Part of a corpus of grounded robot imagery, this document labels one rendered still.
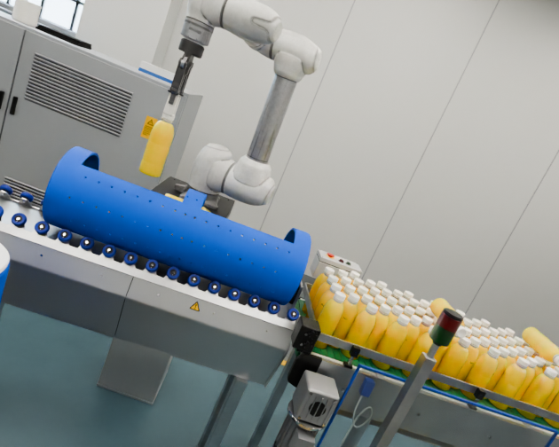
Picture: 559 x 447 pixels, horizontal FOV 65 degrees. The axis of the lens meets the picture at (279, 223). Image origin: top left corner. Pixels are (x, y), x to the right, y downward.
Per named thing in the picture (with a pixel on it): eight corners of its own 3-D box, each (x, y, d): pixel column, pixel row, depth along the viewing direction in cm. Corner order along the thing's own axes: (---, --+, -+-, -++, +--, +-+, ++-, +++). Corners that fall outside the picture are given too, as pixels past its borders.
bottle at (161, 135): (164, 177, 148) (182, 124, 144) (147, 176, 142) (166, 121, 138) (151, 169, 151) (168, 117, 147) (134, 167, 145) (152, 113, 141)
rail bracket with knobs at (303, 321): (288, 336, 157) (300, 311, 154) (307, 342, 158) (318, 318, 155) (290, 352, 147) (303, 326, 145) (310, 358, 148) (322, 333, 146)
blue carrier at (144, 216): (72, 204, 171) (88, 137, 160) (281, 279, 184) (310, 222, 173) (35, 237, 145) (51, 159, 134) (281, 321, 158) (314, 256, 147)
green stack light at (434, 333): (425, 331, 138) (432, 318, 137) (443, 338, 139) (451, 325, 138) (433, 342, 132) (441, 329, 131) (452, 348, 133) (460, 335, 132)
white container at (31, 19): (19, 20, 306) (24, -1, 302) (41, 29, 307) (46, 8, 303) (5, 16, 291) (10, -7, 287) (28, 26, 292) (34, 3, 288)
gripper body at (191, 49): (184, 38, 140) (174, 66, 142) (179, 35, 132) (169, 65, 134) (206, 48, 141) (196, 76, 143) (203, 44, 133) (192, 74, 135)
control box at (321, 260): (309, 268, 203) (318, 247, 200) (349, 282, 206) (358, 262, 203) (311, 277, 193) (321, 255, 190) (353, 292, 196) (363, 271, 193)
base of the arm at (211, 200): (177, 184, 219) (179, 174, 217) (219, 199, 223) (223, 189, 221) (170, 194, 201) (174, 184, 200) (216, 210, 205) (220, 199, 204)
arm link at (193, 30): (183, 14, 130) (177, 34, 132) (212, 27, 132) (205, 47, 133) (187, 19, 139) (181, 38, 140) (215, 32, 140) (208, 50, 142)
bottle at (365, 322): (360, 355, 164) (381, 312, 159) (355, 362, 158) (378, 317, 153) (343, 344, 166) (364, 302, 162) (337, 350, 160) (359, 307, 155)
